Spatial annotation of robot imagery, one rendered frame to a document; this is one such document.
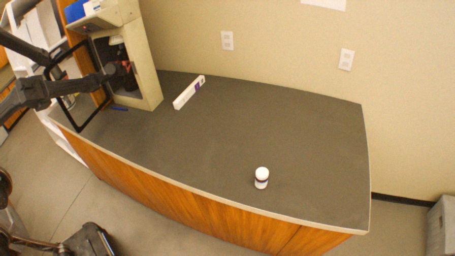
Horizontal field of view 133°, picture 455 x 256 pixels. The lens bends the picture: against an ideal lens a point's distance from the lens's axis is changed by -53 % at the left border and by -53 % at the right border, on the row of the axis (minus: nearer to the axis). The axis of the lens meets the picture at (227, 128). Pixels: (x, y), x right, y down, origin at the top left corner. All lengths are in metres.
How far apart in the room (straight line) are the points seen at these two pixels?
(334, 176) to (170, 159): 0.62
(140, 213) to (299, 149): 1.46
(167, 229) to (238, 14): 1.57
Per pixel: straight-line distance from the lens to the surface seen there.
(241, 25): 1.09
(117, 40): 1.01
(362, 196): 0.79
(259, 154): 0.78
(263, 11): 1.03
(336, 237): 0.90
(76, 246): 1.84
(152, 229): 1.78
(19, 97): 0.63
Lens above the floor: 1.56
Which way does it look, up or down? 44 degrees down
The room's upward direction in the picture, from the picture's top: 6 degrees counter-clockwise
